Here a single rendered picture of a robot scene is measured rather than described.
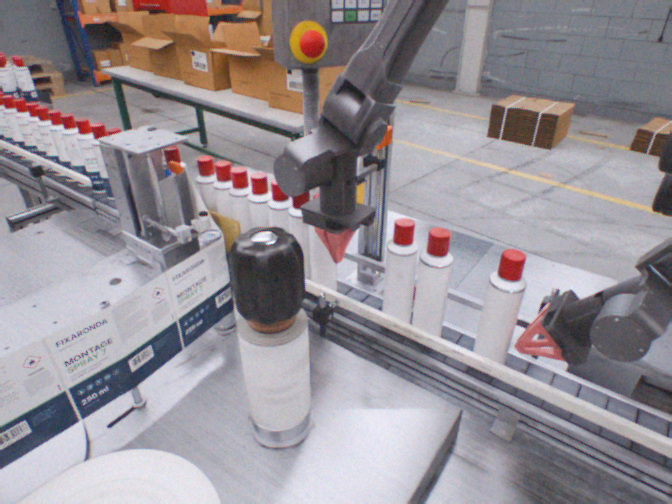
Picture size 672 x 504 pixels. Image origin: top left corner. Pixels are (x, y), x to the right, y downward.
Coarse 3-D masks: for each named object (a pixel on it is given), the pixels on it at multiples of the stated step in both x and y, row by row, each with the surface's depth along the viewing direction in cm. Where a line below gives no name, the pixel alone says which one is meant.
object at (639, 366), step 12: (348, 252) 86; (360, 264) 85; (372, 264) 83; (384, 264) 82; (456, 300) 75; (468, 300) 74; (480, 300) 73; (516, 324) 70; (528, 324) 69; (612, 360) 63; (648, 372) 61; (660, 372) 60
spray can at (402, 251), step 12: (396, 228) 70; (408, 228) 69; (396, 240) 71; (408, 240) 71; (396, 252) 71; (408, 252) 71; (396, 264) 72; (408, 264) 72; (396, 276) 73; (408, 276) 73; (384, 288) 77; (396, 288) 74; (408, 288) 75; (384, 300) 78; (396, 300) 76; (408, 300) 76; (384, 312) 79; (396, 312) 77; (408, 312) 78
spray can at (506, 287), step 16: (512, 256) 62; (496, 272) 65; (512, 272) 62; (496, 288) 64; (512, 288) 63; (496, 304) 65; (512, 304) 64; (480, 320) 69; (496, 320) 66; (512, 320) 66; (480, 336) 69; (496, 336) 67; (480, 352) 70; (496, 352) 69
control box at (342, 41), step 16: (272, 0) 71; (288, 0) 65; (304, 0) 66; (320, 0) 66; (384, 0) 69; (272, 16) 73; (288, 16) 66; (304, 16) 67; (320, 16) 68; (288, 32) 68; (304, 32) 68; (320, 32) 69; (336, 32) 69; (352, 32) 70; (368, 32) 71; (288, 48) 69; (336, 48) 71; (352, 48) 71; (288, 64) 70; (304, 64) 70; (320, 64) 71; (336, 64) 72
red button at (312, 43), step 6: (312, 30) 66; (306, 36) 66; (312, 36) 66; (318, 36) 66; (300, 42) 66; (306, 42) 66; (312, 42) 66; (318, 42) 66; (324, 42) 67; (300, 48) 67; (306, 48) 66; (312, 48) 67; (318, 48) 67; (306, 54) 67; (312, 54) 67; (318, 54) 68
